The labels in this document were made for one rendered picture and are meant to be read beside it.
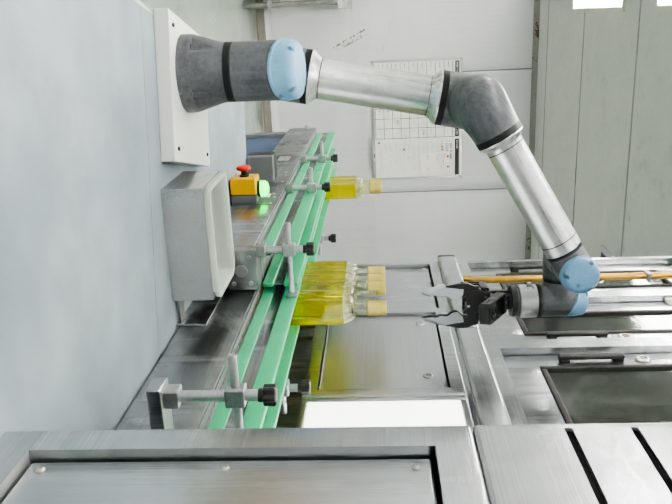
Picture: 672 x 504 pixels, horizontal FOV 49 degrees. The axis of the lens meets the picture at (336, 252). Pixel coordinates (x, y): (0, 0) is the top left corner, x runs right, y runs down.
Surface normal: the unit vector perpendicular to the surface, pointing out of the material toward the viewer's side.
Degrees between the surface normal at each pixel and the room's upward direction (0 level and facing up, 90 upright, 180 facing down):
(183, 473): 90
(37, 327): 0
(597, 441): 90
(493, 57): 90
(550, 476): 90
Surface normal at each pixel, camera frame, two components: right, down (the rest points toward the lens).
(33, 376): 1.00, -0.03
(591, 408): -0.04, -0.95
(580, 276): -0.06, 0.22
